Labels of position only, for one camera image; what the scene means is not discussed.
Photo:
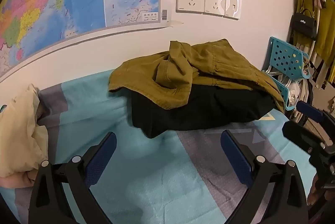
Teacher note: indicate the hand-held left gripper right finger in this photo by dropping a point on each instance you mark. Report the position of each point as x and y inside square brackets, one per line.
[234, 156]

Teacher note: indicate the black handbag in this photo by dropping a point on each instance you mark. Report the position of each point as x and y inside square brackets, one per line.
[305, 24]

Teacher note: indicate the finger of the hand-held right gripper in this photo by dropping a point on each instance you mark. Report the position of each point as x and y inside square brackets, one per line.
[298, 133]
[310, 110]

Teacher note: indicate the black garment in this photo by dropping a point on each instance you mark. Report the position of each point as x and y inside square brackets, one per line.
[204, 111]

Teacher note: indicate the teal grey patterned bed sheet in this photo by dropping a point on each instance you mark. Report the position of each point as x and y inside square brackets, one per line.
[146, 161]

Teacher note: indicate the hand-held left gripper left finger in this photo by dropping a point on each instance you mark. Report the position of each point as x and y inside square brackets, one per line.
[103, 156]

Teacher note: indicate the pink folded cloth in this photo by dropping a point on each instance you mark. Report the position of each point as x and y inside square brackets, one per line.
[13, 182]

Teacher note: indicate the white wall switch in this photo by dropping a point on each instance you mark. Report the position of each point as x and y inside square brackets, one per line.
[232, 7]

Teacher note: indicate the blue perforated plastic basket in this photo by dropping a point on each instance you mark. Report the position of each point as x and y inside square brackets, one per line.
[284, 93]
[286, 56]

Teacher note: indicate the cream duvet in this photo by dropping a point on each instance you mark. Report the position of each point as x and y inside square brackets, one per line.
[18, 135]

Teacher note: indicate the yellow-green hanging garment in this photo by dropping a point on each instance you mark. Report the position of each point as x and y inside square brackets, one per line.
[325, 35]

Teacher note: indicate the person's right hand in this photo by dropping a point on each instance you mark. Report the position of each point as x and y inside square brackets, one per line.
[318, 195]

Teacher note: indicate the white crumpled cloth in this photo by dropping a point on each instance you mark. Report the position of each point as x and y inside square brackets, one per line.
[292, 92]

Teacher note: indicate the olive brown jacket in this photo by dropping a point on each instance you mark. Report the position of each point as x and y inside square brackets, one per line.
[222, 67]

